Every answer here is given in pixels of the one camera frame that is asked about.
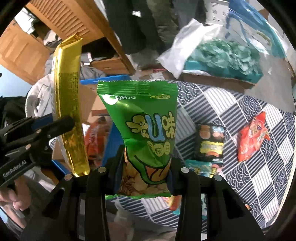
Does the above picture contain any black snack packet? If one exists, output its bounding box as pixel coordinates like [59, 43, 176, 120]
[194, 124, 226, 163]

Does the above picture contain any white plastic bag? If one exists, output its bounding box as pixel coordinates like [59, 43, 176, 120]
[157, 19, 223, 78]

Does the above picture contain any person's left hand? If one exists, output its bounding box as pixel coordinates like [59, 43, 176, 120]
[1, 176, 31, 228]

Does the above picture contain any large orange snack bag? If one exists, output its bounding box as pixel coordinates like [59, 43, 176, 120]
[84, 116, 110, 167]

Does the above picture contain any long gold snack pack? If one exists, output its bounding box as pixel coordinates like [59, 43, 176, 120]
[51, 34, 90, 177]

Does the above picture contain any teal snack packet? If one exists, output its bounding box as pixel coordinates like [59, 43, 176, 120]
[185, 160, 224, 178]

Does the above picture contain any small red snack bag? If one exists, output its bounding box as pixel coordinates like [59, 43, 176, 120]
[238, 111, 270, 162]

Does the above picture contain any olive hanging coat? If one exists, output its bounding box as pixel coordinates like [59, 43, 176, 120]
[147, 0, 179, 50]

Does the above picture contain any wooden louvered wardrobe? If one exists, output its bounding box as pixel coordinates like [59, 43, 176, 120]
[1, 1, 135, 84]

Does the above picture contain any blue cardboard box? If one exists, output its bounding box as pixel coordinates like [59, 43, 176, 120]
[52, 74, 132, 174]

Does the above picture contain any grey clothes pile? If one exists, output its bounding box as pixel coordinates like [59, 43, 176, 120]
[26, 34, 105, 121]

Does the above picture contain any blue clear plastic bag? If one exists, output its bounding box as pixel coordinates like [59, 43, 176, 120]
[226, 1, 287, 59]

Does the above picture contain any teal tray of packets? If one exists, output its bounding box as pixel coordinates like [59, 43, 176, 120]
[184, 39, 263, 84]

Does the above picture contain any green peanut snack bag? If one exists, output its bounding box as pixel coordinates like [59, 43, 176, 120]
[97, 80, 178, 198]

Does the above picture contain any dark hanging jacket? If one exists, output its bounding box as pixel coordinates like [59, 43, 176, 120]
[103, 0, 165, 54]

